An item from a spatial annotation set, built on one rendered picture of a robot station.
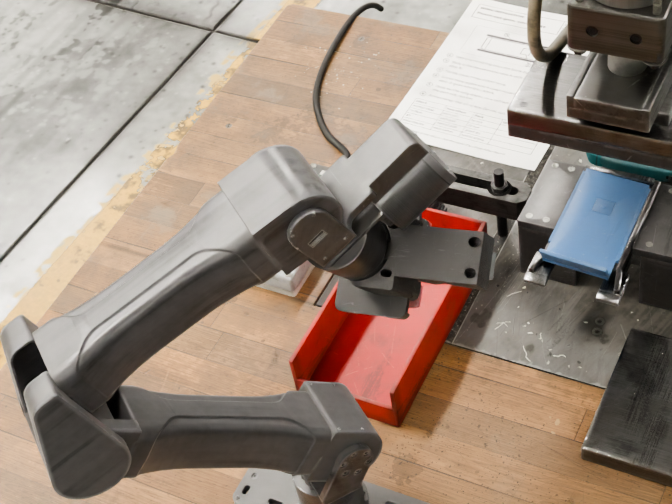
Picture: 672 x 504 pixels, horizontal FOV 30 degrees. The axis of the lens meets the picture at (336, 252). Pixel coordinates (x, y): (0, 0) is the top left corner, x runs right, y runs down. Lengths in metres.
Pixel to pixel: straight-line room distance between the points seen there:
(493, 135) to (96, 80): 1.89
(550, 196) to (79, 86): 2.11
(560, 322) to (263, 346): 0.33
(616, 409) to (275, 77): 0.71
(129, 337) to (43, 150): 2.27
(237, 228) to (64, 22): 2.70
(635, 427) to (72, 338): 0.58
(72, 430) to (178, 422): 0.11
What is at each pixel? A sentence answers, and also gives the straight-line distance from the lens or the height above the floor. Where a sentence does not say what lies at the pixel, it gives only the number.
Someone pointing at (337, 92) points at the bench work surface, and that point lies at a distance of 1.68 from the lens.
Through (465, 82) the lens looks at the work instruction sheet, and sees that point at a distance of 1.66.
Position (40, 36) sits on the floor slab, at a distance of 3.56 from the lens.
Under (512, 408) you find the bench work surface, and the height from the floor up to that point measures 0.90.
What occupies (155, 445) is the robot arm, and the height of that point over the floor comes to 1.16.
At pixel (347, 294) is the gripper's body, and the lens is 1.08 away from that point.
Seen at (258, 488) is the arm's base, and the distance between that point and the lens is 1.27.
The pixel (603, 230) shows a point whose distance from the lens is 1.34.
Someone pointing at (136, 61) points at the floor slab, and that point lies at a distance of 3.36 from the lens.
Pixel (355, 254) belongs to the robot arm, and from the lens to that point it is 0.97.
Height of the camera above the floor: 1.96
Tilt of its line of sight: 46 degrees down
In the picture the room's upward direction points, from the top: 12 degrees counter-clockwise
